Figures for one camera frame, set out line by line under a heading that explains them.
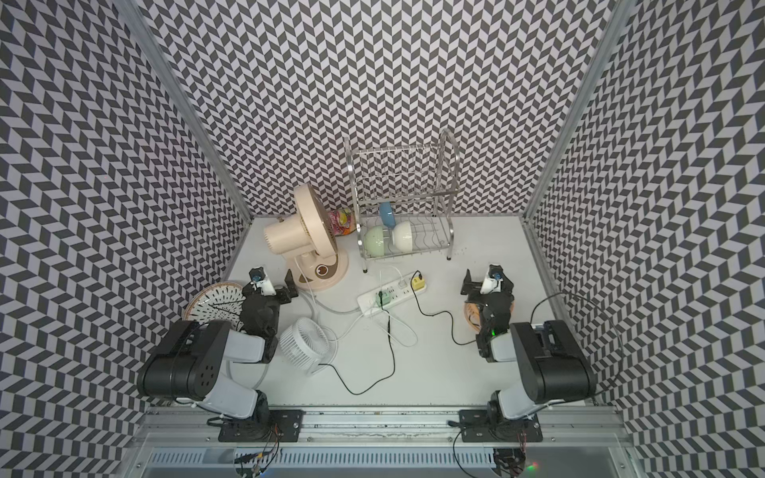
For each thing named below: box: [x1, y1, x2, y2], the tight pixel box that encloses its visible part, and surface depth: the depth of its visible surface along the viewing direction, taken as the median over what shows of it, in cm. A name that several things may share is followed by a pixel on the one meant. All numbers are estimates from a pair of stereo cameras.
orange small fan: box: [464, 301, 482, 333], surface depth 93 cm
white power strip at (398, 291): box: [356, 275, 428, 318], surface depth 95 cm
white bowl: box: [392, 220, 414, 253], surface depth 98 cm
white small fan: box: [278, 316, 339, 375], surface depth 77 cm
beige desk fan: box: [263, 183, 349, 291], surface depth 86 cm
